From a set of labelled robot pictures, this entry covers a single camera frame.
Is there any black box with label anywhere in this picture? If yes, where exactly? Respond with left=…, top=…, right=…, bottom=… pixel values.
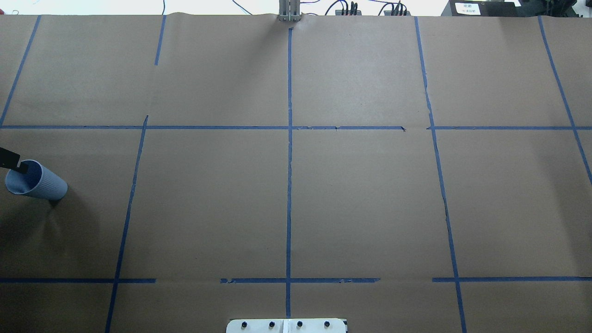
left=440, top=0, right=525, bottom=17

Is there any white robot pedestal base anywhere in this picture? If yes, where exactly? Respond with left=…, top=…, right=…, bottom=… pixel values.
left=226, top=318, right=348, bottom=333

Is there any aluminium frame post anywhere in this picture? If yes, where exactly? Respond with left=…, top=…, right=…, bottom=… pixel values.
left=277, top=0, right=302, bottom=22

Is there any blue ribbed plastic cup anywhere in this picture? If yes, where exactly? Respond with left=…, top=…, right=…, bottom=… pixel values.
left=5, top=160, right=68, bottom=201

